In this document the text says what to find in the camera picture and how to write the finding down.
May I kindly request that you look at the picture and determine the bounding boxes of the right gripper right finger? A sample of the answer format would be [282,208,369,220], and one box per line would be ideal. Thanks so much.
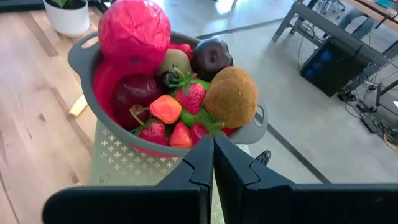
[213,133,398,224]

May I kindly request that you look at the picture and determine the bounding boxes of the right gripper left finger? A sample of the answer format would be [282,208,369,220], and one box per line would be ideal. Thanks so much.
[42,134,215,224]

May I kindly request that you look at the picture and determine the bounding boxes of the red strawberry with green cap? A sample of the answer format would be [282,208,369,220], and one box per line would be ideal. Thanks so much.
[133,118,168,146]
[169,121,193,148]
[167,67,213,116]
[190,123,210,146]

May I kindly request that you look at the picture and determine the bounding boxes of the orange pear with stem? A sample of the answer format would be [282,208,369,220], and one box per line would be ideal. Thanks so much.
[149,95,183,125]

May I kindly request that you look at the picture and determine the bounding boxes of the maroon plum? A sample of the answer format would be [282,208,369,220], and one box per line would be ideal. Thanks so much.
[112,73,165,131]

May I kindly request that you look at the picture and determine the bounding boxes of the brown kiwi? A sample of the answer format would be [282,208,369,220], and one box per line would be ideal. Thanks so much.
[203,66,259,129]

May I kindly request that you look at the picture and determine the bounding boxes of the red colander with grey rim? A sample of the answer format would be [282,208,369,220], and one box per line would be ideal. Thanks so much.
[67,30,269,158]

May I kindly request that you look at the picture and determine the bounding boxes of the olive green fruit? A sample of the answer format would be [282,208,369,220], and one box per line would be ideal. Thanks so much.
[156,48,192,78]

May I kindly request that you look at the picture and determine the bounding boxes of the dark purple plum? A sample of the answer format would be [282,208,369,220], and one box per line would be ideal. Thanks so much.
[190,37,234,83]

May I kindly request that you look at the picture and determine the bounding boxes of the large red apple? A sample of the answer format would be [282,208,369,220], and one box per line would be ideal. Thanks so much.
[98,0,172,75]

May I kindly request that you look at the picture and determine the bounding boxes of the green perforated metal shelf riser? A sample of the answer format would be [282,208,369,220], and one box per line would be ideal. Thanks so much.
[89,119,252,224]

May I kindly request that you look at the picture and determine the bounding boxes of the black computer tower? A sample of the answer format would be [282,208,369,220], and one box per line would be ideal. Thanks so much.
[300,39,363,98]

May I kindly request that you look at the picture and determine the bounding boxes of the black background workstation table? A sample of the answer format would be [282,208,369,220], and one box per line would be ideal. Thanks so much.
[272,0,398,82]

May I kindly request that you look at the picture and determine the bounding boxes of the green plant in white pot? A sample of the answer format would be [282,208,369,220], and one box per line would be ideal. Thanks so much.
[42,0,103,38]

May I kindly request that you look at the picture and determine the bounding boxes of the person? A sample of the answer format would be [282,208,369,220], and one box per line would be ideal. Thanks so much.
[337,7,374,40]

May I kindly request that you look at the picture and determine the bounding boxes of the knife with cream handle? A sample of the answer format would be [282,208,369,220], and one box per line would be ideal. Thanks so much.
[68,95,89,118]

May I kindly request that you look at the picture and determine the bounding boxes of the tangled floor cables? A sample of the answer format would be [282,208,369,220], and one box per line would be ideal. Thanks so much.
[338,55,398,153]

